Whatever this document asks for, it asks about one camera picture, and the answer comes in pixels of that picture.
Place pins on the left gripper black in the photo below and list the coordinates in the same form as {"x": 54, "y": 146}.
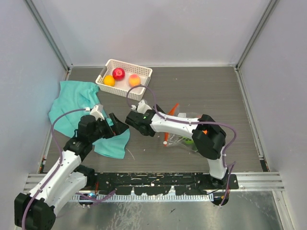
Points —
{"x": 117, "y": 127}

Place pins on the yellow fake lemon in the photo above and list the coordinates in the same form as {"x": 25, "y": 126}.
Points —
{"x": 109, "y": 80}

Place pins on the fake peach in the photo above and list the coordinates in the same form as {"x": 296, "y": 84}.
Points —
{"x": 134, "y": 80}

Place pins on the red fake apple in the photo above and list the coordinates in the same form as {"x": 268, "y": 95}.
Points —
{"x": 118, "y": 74}

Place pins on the clear zip bag orange seal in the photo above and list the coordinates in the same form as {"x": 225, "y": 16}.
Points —
{"x": 172, "y": 140}

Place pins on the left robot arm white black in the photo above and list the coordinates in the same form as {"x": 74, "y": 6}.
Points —
{"x": 38, "y": 209}

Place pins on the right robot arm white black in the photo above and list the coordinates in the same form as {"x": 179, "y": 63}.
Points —
{"x": 208, "y": 137}

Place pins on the green fake fruit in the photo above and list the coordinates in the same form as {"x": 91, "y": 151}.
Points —
{"x": 188, "y": 141}

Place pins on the white perforated plastic basket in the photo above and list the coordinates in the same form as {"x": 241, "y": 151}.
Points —
{"x": 122, "y": 87}

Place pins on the teal cloth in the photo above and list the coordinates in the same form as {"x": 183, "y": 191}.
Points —
{"x": 77, "y": 95}

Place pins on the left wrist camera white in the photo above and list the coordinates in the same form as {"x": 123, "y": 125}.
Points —
{"x": 98, "y": 111}

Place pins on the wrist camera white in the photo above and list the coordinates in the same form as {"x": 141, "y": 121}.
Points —
{"x": 141, "y": 107}
{"x": 98, "y": 111}

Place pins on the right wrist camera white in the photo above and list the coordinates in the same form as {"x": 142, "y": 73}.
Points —
{"x": 141, "y": 107}

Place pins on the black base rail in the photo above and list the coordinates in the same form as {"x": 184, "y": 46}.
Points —
{"x": 124, "y": 183}

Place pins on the grey slotted cable duct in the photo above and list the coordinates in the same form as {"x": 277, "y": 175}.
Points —
{"x": 171, "y": 197}

